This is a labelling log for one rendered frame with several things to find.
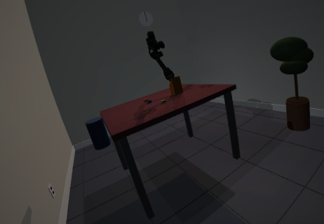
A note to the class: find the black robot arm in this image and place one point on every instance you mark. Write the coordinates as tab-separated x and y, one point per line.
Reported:
166	71

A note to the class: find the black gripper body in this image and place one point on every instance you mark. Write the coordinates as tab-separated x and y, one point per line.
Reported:
156	47

